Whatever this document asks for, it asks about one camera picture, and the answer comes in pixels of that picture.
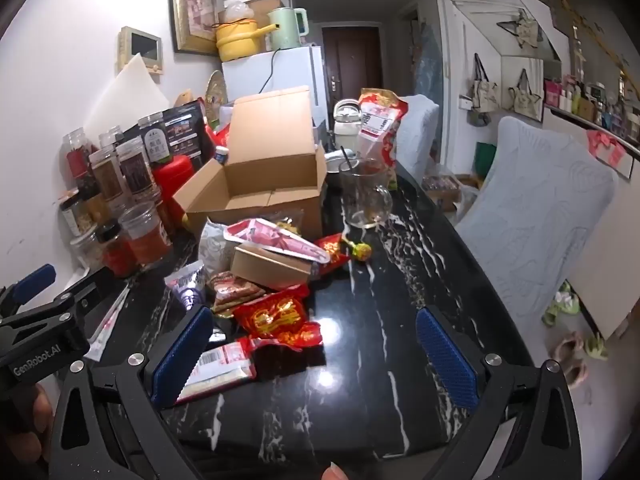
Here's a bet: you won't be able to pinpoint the red white bar packet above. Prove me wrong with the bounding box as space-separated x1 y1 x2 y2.
175 337 258 406

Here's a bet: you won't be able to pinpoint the white fridge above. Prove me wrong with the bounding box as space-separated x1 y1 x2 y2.
221 45 327 111

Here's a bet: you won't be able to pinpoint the green paper bag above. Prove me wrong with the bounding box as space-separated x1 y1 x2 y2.
474 141 498 177

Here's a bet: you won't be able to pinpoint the red white nut bag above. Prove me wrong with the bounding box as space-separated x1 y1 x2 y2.
356 87 410 188

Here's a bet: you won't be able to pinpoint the pink slipper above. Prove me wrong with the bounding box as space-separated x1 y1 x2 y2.
546 330 588 388

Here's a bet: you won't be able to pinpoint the green electric kettle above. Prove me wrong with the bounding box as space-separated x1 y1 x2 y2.
267 7 309 51

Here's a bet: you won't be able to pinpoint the brown door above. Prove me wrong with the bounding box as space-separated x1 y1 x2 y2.
321 25 383 116

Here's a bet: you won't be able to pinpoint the cluster of tall spice jars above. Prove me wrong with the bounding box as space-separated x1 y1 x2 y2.
59 112 173 241

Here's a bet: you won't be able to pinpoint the white bread packet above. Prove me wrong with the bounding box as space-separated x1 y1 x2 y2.
199 220 241 281

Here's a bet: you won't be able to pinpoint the pink paper sheet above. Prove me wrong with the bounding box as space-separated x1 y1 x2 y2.
586 129 638 168

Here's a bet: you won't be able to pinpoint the small red candy packet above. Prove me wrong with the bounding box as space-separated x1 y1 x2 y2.
312 234 352 276

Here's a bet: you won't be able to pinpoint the yellow pot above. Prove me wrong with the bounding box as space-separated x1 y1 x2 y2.
215 17 278 63

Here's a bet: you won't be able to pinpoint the clear tub orange contents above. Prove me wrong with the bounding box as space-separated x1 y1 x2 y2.
119 201 173 267

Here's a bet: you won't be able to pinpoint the yellow green lollipop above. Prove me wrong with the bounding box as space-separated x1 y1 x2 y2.
340 237 373 263

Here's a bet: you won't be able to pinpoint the open snack carton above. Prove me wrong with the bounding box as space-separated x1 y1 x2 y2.
422 175 461 206

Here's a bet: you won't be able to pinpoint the thin white sachet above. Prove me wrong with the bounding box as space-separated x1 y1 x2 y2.
82 280 133 361

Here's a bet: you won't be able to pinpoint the steel bowl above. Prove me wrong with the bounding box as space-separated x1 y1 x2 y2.
324 149 361 173

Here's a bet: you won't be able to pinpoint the row of shelf bottles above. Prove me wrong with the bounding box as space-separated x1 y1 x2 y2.
544 67 640 133

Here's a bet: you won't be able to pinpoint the green slipper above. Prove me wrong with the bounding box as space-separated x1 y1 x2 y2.
585 332 610 361
542 282 581 328

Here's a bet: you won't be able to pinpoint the white board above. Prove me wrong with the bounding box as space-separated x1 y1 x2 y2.
82 54 171 136

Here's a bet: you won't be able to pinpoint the brown red snack packet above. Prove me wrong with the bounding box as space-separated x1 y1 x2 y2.
207 271 268 318

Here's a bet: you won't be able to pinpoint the framed picture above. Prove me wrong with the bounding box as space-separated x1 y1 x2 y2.
169 0 221 56

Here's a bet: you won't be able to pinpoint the canvas tote bag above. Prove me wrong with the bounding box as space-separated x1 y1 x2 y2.
467 52 501 113
507 67 545 122

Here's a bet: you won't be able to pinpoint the black power cable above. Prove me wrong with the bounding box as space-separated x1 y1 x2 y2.
260 50 278 95

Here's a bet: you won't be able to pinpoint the red packaging bag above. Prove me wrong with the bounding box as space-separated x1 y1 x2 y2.
202 125 233 161

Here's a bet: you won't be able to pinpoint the clear tub red contents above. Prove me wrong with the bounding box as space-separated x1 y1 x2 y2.
96 220 138 278

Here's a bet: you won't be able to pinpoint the large cardboard box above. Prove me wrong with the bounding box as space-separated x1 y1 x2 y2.
171 85 328 241

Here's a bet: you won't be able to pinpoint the red gold snack packet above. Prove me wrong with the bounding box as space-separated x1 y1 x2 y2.
232 284 322 351

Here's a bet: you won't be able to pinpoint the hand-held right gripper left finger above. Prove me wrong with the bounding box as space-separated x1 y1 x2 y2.
47 304 216 480

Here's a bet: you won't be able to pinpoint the brown carton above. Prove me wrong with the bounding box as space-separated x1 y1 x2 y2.
224 0 283 28

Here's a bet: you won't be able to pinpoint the white thermos jug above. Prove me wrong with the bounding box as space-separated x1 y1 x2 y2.
332 99 362 153

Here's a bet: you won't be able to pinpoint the pink snack packet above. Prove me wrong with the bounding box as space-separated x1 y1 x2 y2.
223 218 331 265

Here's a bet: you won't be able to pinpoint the red plastic container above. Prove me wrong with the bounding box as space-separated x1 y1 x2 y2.
151 155 196 233

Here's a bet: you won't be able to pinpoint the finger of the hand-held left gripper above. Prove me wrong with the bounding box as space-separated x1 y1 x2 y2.
0 262 57 311
30 266 132 331

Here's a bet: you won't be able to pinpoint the small cardboard box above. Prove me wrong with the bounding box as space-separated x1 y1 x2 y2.
230 242 313 291

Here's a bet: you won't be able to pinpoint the black printed bag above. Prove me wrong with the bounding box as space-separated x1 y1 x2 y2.
162 102 208 171

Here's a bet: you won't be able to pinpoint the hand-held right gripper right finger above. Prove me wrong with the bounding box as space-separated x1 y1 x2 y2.
416 306 583 480

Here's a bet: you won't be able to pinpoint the clear waffle packet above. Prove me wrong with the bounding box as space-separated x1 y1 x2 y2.
272 209 305 236

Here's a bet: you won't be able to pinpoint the glass mug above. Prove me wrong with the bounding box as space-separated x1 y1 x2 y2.
339 157 395 228

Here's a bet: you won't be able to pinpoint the wall intercom monitor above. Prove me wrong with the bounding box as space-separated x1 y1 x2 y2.
117 25 165 77

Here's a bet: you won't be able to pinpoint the person's left hand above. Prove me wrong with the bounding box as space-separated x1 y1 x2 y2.
0 385 54 467

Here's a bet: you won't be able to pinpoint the clear plastic bag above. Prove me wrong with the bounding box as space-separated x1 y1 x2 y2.
452 182 483 226

